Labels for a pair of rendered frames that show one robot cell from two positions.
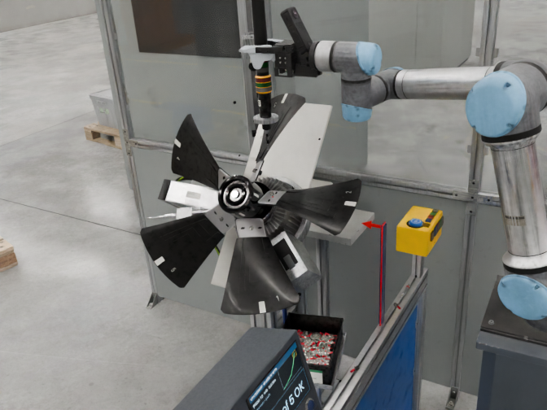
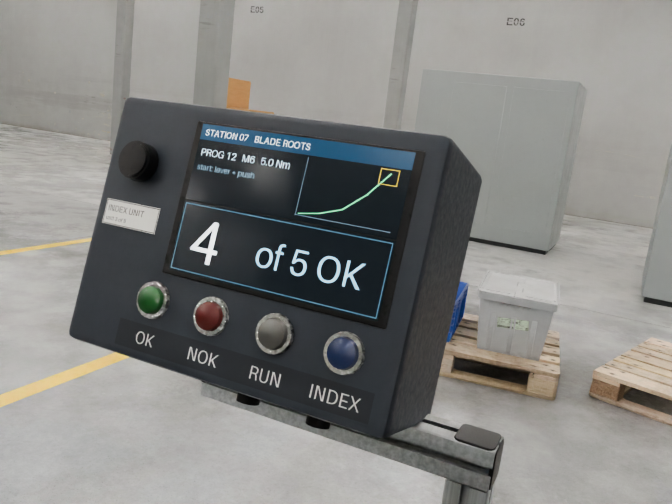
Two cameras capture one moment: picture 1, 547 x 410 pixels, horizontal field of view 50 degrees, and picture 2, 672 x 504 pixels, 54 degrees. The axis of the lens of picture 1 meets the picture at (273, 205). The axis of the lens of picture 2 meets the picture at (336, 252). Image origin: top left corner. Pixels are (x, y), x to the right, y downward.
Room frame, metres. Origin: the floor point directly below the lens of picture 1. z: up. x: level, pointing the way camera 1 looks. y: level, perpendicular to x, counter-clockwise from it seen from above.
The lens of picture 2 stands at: (0.76, -0.42, 1.26)
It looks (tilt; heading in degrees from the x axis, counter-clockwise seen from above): 11 degrees down; 82
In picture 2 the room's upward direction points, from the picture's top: 7 degrees clockwise
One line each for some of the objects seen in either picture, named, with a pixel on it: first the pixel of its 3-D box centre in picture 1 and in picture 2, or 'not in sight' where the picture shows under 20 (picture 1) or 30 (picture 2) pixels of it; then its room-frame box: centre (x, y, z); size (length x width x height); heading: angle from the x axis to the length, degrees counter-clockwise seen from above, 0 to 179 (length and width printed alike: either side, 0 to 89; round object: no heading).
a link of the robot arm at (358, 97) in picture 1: (361, 96); not in sight; (1.45, -0.24, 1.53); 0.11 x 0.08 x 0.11; 132
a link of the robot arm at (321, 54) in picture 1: (327, 55); not in sight; (1.47, -0.16, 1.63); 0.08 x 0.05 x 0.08; 148
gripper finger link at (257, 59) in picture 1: (255, 58); not in sight; (1.53, 0.02, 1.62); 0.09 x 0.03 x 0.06; 80
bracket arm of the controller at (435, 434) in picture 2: not in sight; (341, 414); (0.84, 0.03, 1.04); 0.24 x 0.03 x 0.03; 148
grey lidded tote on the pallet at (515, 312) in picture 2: not in sight; (515, 313); (2.28, 2.97, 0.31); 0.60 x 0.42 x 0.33; 65
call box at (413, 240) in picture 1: (419, 232); not in sight; (1.63, -0.46, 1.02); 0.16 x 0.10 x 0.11; 148
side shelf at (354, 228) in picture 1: (321, 220); not in sight; (2.10, -0.19, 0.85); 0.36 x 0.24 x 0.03; 58
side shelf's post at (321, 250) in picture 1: (324, 307); not in sight; (2.10, -0.19, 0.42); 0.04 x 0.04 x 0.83; 58
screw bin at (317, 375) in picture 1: (308, 347); not in sight; (1.32, -0.07, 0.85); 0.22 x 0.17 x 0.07; 164
